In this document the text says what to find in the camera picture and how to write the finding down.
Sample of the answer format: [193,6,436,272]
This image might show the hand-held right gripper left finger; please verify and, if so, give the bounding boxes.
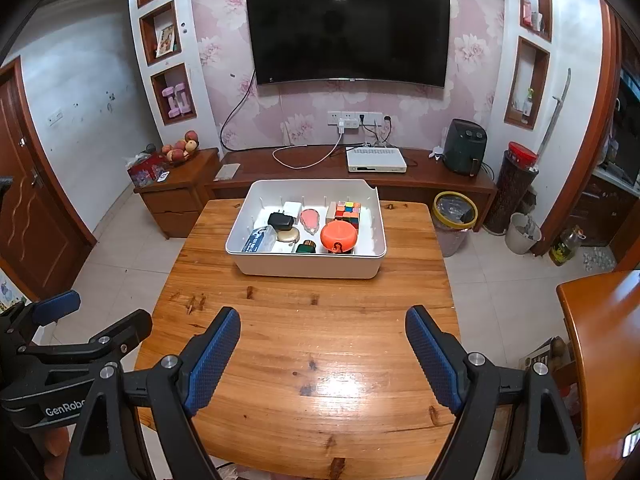
[64,306,242,480]

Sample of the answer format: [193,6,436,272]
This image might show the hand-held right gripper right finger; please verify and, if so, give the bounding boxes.
[405,304,587,480]

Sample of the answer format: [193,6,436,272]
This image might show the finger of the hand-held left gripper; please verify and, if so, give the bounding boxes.
[0,290,82,346]
[17,310,152,361]

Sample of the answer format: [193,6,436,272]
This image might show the blue card pack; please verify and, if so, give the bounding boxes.
[241,225,277,253]

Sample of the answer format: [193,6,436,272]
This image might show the white storage bin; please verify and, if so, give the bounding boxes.
[225,179,388,280]

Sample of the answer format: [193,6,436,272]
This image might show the orange round case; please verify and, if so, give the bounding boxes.
[320,221,359,255]

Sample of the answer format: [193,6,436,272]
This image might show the colourful puzzle cube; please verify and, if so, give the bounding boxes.
[326,200,362,228]

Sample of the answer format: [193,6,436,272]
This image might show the person's left hand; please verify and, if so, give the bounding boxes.
[45,430,70,478]

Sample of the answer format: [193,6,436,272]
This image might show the wooden door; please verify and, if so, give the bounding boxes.
[0,62,97,301]

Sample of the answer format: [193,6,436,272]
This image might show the printed cardboard box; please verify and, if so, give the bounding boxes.
[519,337,568,373]

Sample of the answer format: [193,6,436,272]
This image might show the yellow-rimmed trash bin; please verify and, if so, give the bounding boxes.
[431,191,477,258]

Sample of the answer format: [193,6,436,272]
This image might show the white bucket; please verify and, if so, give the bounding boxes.
[504,212,542,256]

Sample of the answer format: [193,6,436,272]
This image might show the wooden side cabinet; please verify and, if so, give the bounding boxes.
[133,147,221,240]

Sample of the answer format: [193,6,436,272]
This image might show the red tissue box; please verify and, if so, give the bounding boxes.
[126,155,166,188]

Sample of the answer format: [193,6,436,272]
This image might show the oil bottle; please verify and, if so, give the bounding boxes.
[549,225,586,267]

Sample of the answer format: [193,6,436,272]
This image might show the tall cylinder with red lid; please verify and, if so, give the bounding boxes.
[484,141,540,236]

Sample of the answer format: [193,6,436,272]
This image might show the wooden television console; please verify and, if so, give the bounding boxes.
[205,146,498,206]

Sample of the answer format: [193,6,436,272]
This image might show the pile of small white lumps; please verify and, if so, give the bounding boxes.
[581,249,615,272]

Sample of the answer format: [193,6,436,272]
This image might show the fruit bowl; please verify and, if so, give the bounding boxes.
[161,131,201,165]

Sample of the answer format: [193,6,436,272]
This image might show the white set-top box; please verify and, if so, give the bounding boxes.
[346,147,407,173]

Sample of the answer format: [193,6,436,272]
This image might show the dark air fryer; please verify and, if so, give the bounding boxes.
[442,118,488,177]

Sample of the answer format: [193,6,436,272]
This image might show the sheathed sword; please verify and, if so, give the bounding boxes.
[537,67,572,156]

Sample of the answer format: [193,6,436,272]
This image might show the black television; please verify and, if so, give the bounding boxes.
[245,0,451,88]

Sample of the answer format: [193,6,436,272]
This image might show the pink and white cups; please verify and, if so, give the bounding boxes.
[522,0,543,31]

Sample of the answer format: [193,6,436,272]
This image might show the white cable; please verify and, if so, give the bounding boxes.
[272,127,346,170]

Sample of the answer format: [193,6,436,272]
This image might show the black outlet cables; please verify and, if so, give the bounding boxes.
[360,117,393,148]

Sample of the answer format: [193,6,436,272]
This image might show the wall power outlet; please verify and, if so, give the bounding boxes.
[327,110,385,128]

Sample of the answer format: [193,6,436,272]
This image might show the black television cable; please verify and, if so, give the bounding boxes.
[220,82,257,152]

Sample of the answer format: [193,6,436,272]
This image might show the picture frame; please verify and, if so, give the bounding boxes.
[155,23,178,58]

